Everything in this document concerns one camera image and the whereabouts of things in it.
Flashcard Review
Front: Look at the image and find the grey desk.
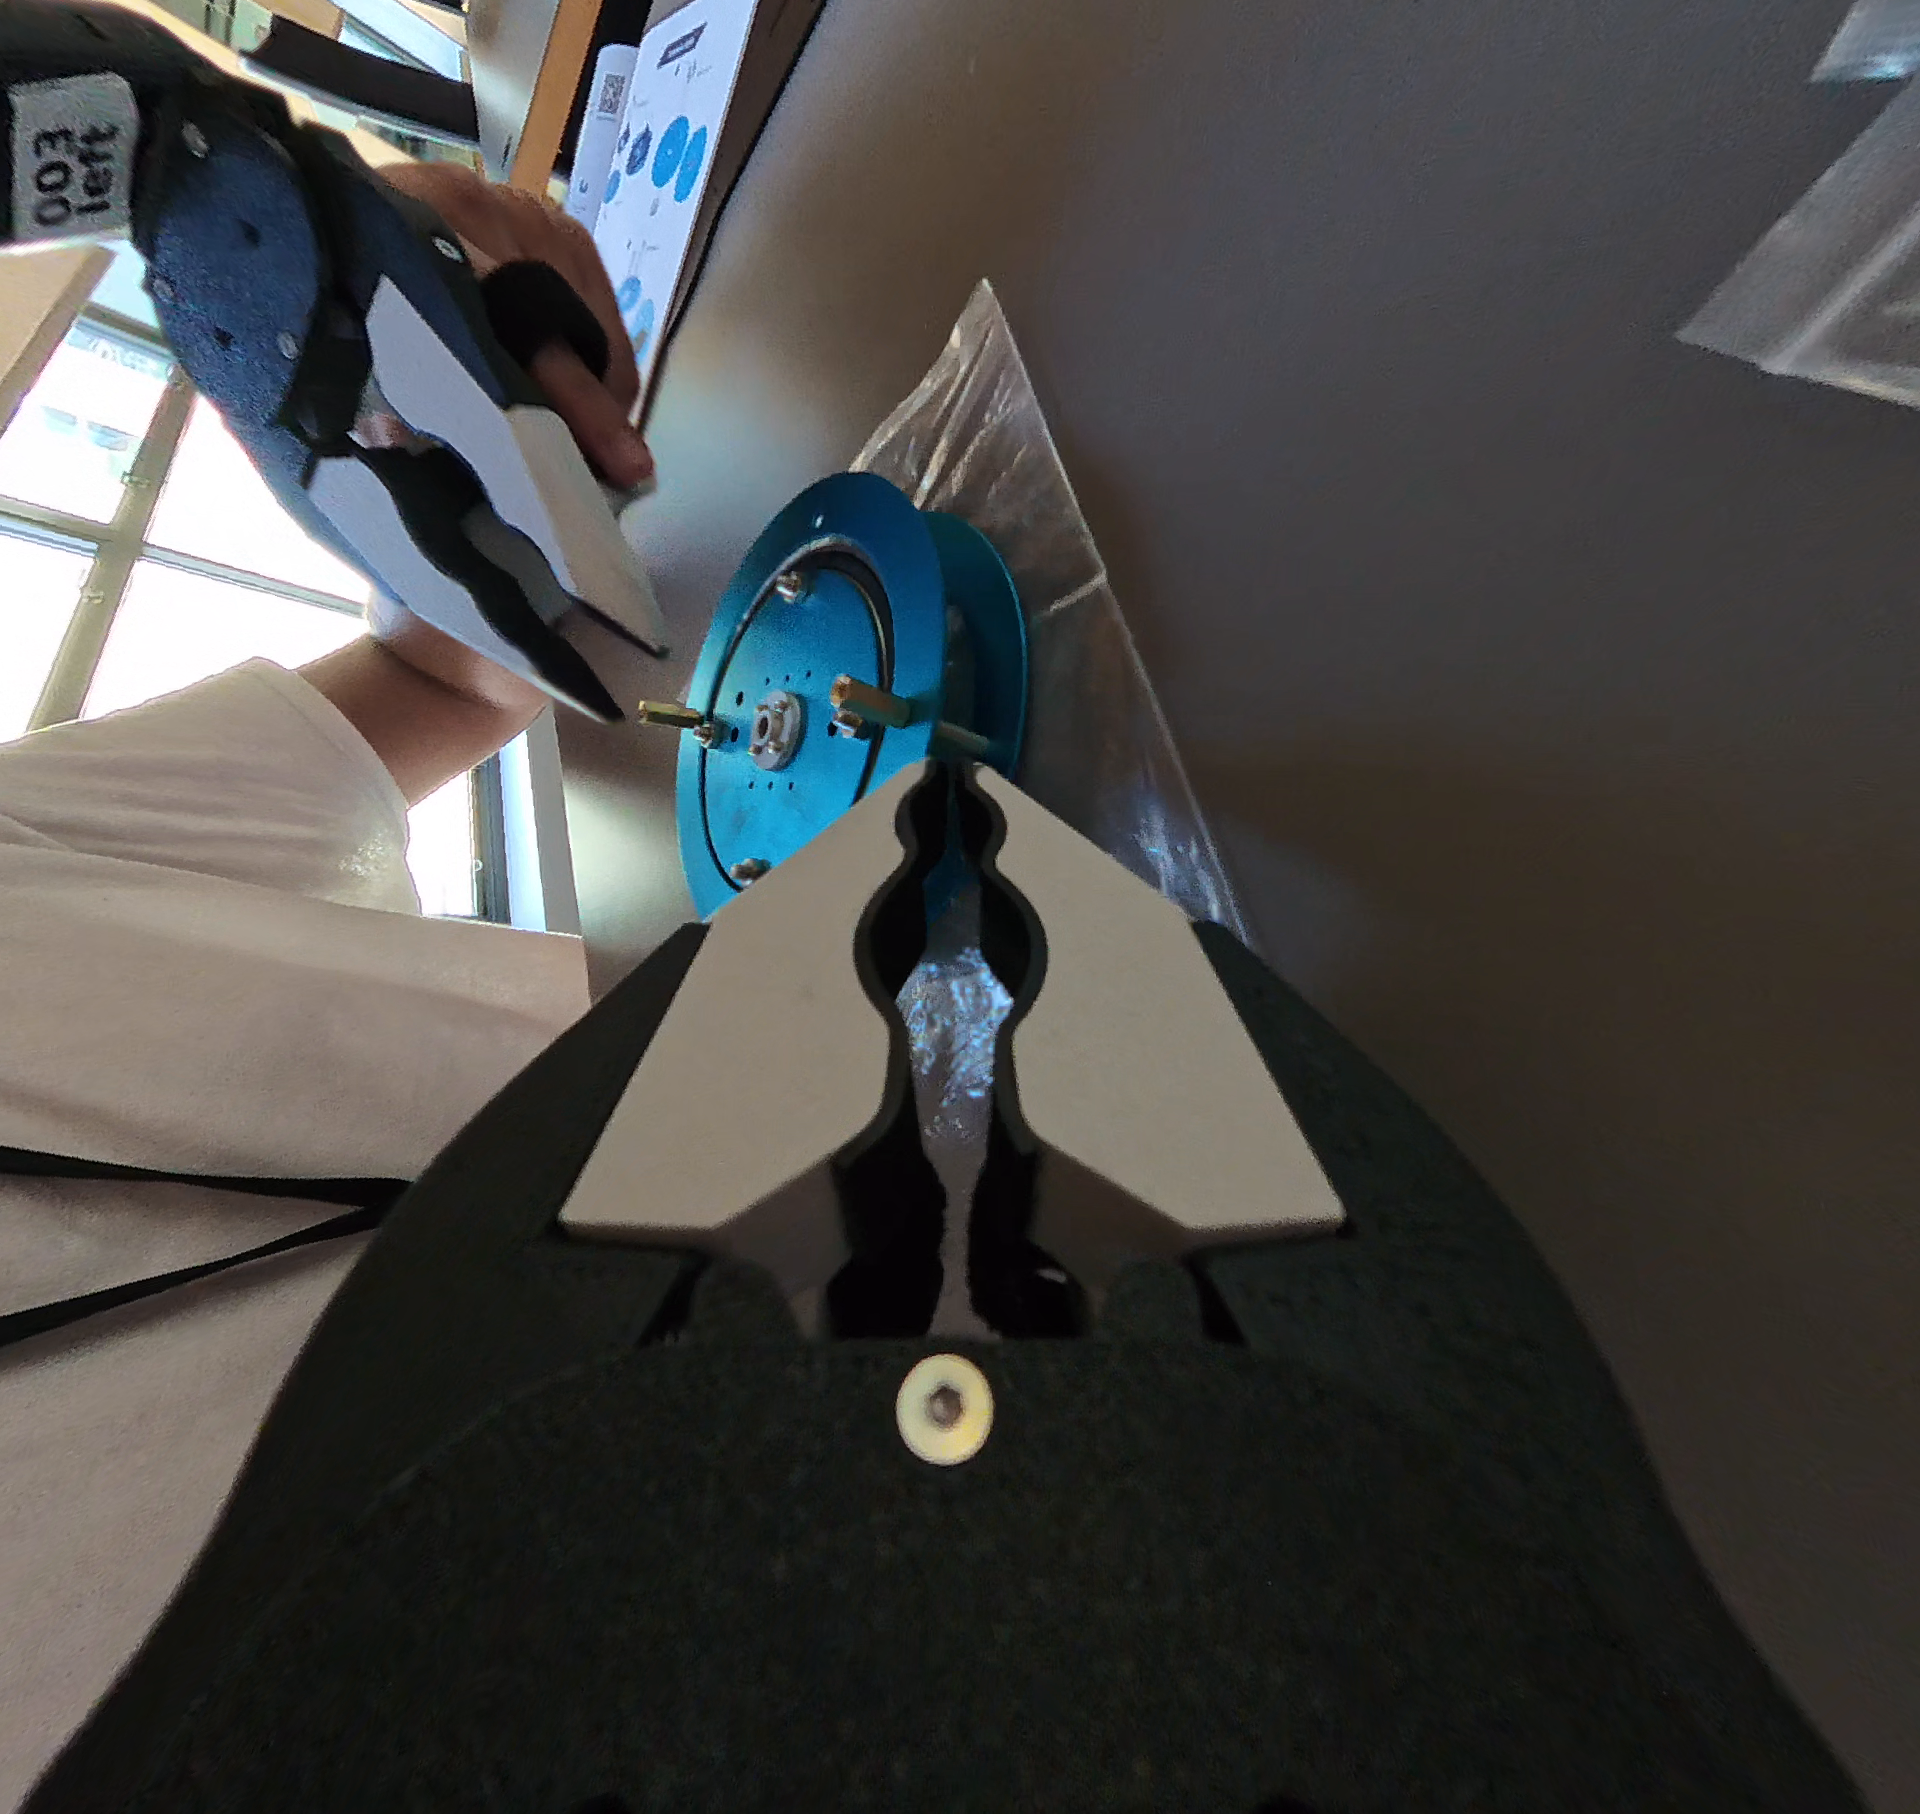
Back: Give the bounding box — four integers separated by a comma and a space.
466, 0, 1920, 1814

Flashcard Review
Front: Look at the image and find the person's left forearm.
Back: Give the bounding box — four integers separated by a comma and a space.
293, 621, 549, 812

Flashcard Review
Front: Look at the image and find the person's left hand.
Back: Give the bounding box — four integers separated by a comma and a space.
373, 162, 655, 491

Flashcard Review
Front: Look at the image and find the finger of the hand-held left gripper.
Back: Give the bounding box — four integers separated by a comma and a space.
360, 273, 674, 660
305, 445, 627, 728

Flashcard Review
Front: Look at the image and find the pile of small hardware bags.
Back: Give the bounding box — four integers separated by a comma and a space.
1678, 0, 1920, 413

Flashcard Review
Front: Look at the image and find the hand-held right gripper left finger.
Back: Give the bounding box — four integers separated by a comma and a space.
560, 768, 950, 1339

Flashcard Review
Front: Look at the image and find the clear plastic bag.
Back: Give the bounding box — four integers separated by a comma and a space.
845, 281, 1254, 1147

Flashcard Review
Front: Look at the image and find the blue round turntable assembly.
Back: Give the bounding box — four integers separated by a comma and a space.
674, 470, 1033, 931

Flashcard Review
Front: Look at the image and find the white paper sheet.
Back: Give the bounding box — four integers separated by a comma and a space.
561, 0, 777, 362

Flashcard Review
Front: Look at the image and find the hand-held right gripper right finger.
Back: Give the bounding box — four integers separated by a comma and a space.
967, 768, 1344, 1339

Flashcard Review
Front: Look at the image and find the black chest strap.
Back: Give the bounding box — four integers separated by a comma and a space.
0, 1145, 414, 1349

